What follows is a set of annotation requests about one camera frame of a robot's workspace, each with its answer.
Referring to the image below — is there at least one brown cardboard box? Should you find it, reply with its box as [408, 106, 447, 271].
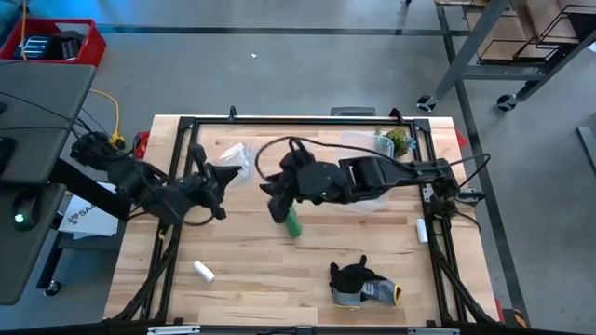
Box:
[465, 0, 596, 61]

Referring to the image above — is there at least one yellow power cable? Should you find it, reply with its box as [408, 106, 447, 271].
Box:
[88, 87, 127, 151]

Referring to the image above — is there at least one green elastic bandage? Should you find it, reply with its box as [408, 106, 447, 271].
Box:
[284, 207, 305, 240]

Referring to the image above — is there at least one silver black device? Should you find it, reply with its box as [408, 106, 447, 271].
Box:
[12, 34, 52, 60]

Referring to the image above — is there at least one grey metal cart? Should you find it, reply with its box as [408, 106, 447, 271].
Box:
[416, 0, 596, 113]

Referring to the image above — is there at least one orange black object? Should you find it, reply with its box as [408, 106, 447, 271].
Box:
[495, 300, 528, 328]

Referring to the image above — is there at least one clear plastic bag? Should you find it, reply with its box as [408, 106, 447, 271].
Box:
[217, 141, 258, 184]

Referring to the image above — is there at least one black wire rack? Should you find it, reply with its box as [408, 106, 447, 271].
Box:
[476, 3, 579, 65]

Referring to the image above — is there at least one silver bracket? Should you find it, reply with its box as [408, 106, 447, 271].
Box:
[147, 325, 201, 335]

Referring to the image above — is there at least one white printed paper sheet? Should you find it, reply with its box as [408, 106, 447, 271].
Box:
[58, 181, 120, 239]

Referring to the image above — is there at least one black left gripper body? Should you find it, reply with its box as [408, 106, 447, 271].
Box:
[185, 142, 230, 221]

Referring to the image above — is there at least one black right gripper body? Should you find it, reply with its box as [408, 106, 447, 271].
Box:
[267, 138, 323, 225]

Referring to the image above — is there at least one black computer mouse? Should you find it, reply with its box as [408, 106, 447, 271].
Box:
[10, 192, 41, 233]

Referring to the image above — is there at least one grey desk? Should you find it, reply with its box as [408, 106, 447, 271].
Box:
[0, 60, 97, 306]

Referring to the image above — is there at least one red plastic crate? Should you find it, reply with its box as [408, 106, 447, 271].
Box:
[0, 18, 108, 69]

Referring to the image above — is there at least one clear plastic container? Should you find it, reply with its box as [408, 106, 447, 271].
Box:
[335, 129, 398, 214]

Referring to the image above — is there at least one grey box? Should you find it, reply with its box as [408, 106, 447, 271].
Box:
[330, 106, 376, 117]

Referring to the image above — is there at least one black grey work glove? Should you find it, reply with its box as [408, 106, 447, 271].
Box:
[328, 254, 403, 309]

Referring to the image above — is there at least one yellow hanging cord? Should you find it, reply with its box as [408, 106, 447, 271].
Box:
[20, 0, 28, 61]

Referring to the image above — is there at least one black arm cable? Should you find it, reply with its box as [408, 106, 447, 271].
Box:
[253, 135, 397, 183]

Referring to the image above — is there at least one green moss clump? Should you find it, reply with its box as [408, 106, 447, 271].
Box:
[385, 127, 417, 158]

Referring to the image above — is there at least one black desk cable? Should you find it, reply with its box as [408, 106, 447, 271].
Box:
[0, 90, 94, 141]

